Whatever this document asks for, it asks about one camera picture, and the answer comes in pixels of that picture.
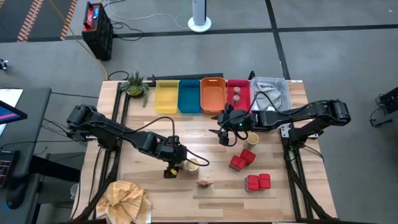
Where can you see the blue plastic bin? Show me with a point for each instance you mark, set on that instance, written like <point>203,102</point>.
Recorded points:
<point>189,96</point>

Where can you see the small black clamp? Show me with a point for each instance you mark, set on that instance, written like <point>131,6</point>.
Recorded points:
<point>252,75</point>

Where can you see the clear plastic storage container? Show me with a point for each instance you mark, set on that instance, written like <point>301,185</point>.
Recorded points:
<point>286,93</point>

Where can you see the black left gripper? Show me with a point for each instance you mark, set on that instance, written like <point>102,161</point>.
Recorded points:
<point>172,151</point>

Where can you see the black office desk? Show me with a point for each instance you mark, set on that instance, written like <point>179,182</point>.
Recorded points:
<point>31,124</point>

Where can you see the yellow checked cloth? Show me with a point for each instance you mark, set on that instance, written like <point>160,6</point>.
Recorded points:
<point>124,202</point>

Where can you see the small metal floor object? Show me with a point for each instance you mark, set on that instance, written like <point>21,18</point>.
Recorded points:
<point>3,64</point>

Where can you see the backlit keyboard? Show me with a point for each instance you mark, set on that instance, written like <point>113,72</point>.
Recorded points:
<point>6,168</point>

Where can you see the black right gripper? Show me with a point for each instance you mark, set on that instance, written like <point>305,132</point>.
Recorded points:
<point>236,121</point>

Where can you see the potted green succulent plant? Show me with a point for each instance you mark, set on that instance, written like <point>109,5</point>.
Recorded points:
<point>136,88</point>

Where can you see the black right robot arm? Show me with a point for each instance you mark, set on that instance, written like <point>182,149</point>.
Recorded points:
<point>295,116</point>

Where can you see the computer monitor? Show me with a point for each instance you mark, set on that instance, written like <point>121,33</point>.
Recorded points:
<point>9,113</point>

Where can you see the yellow plastic bin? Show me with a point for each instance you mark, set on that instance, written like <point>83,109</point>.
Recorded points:
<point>167,96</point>

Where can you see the red plastic bin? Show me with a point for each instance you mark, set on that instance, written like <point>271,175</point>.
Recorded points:
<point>245,93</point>

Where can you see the small glass spice jar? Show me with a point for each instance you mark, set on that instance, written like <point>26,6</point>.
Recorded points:
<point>237,90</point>
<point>236,99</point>

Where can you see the long black power strip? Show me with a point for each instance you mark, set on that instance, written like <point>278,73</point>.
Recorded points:
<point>186,76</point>

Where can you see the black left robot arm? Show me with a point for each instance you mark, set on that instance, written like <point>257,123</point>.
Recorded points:
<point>109,129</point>

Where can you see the black and red toolbox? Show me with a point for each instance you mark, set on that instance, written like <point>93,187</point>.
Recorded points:
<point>98,34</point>

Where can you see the orange plastic bin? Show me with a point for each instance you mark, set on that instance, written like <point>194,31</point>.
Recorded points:
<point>213,96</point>

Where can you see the white cup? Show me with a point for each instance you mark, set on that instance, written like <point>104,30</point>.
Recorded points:
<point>74,190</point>

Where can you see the crumpled light grey cloth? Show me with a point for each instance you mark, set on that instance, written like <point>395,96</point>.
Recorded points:
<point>267,93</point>

